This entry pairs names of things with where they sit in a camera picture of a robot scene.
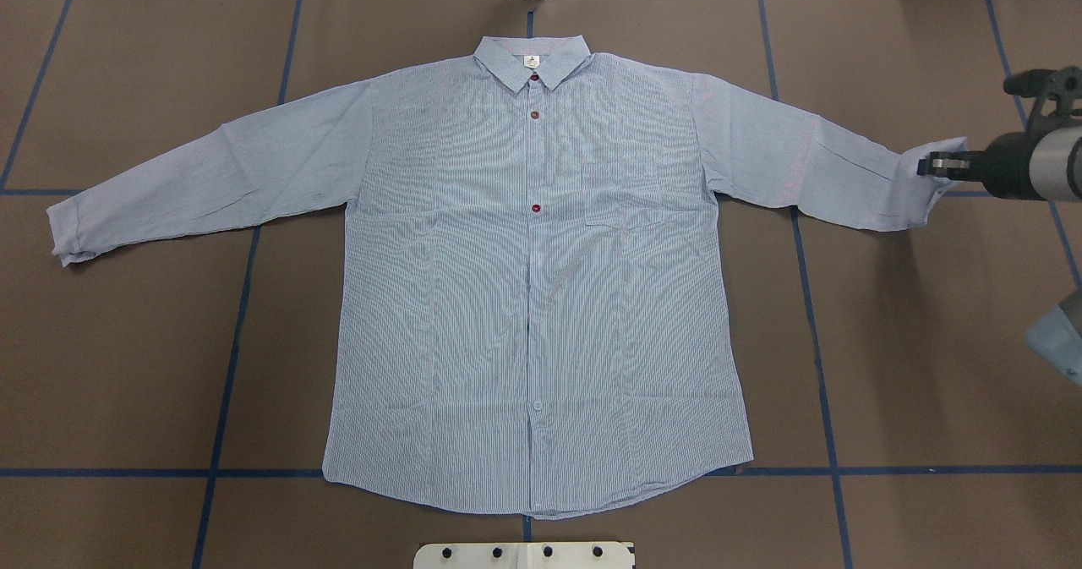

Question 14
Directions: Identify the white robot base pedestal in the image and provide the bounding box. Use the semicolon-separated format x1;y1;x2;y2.
413;541;637;568

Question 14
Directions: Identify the light blue striped shirt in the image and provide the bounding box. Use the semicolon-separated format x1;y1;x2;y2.
47;36;965;519

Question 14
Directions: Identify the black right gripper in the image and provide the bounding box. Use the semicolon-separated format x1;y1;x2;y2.
918;150;989;183

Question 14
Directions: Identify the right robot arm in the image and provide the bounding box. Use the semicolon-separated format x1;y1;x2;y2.
916;67;1081;386

